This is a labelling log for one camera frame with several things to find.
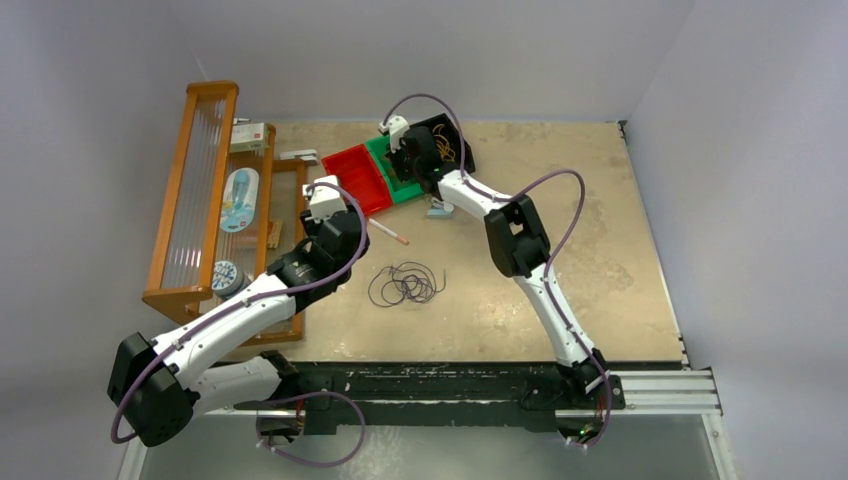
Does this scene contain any purple right arm hose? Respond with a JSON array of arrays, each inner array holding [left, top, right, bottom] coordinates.
[[382, 93, 614, 452]]

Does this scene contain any blue packaged item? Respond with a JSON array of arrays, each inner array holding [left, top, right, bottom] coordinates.
[[219, 168, 259, 233]]

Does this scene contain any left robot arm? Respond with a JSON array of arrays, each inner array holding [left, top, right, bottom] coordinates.
[[107, 204, 369, 447]]

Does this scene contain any wooden rack frame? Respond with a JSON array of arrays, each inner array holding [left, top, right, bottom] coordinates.
[[142, 80, 307, 325]]

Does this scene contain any green plastic bin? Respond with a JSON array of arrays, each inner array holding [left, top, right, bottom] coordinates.
[[365, 136, 424, 204]]

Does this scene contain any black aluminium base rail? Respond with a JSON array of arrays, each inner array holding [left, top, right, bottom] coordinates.
[[218, 360, 723, 439]]

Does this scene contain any round blue patterned object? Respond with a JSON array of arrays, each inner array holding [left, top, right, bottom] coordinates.
[[210, 260, 253, 301]]

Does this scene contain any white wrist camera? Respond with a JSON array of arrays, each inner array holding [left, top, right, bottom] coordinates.
[[378, 115, 410, 153], [302, 184, 347, 223]]

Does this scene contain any small white red box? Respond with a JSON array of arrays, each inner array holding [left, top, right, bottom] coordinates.
[[229, 122, 271, 153]]

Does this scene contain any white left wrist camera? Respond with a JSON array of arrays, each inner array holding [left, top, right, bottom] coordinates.
[[302, 184, 347, 223]]

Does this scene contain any yellow cable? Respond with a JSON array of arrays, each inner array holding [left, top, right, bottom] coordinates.
[[431, 123, 460, 166]]

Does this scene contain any red plastic bin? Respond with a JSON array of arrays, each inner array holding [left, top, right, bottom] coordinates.
[[321, 144, 393, 216]]

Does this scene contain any purple cable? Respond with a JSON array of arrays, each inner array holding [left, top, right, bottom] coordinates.
[[367, 261, 448, 309]]

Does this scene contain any black plastic bin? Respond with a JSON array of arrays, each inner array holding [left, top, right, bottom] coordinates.
[[420, 113, 476, 173]]

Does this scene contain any silver marker pink cap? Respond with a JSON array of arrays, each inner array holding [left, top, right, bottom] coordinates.
[[368, 218, 410, 246]]

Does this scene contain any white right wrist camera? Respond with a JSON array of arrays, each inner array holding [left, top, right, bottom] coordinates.
[[378, 115, 410, 153]]

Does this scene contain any white stapler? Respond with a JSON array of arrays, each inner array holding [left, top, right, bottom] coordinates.
[[426, 198, 454, 219]]

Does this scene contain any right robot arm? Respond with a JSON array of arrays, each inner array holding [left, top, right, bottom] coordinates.
[[379, 117, 609, 407]]

